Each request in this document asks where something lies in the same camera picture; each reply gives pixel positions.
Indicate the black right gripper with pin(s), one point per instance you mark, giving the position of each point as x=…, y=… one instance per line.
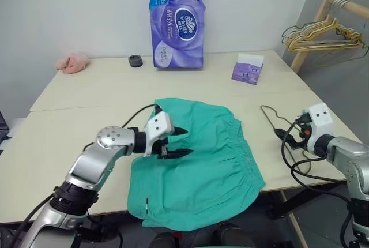
x=303, y=132

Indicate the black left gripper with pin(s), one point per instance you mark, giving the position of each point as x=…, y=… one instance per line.
x=158, y=147

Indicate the green shorts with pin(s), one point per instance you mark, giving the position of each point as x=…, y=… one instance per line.
x=201, y=167

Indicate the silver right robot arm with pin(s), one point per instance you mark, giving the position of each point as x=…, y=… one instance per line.
x=346, y=158

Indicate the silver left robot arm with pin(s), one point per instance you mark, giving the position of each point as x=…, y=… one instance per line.
x=86, y=167

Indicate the small purple tissue box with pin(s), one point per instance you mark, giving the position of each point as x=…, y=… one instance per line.
x=248, y=72

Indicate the wooden clothes rack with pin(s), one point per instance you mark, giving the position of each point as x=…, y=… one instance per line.
x=299, y=57

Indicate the black round cap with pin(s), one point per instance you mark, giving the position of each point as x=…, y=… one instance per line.
x=135, y=61

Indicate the large purple tissue pack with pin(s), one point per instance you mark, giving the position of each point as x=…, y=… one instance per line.
x=178, y=43

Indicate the dark rounded shape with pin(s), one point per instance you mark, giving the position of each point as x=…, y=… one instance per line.
x=230, y=235
x=164, y=240

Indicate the pink plush toy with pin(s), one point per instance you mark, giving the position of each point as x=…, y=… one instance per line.
x=73, y=63

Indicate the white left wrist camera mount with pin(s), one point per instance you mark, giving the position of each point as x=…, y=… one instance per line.
x=158, y=125

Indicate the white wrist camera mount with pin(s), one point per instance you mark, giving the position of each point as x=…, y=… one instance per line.
x=158, y=125
x=318, y=115

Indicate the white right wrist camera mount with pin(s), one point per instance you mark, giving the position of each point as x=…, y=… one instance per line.
x=318, y=115

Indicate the black table frame brace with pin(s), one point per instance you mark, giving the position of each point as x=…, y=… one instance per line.
x=288, y=209

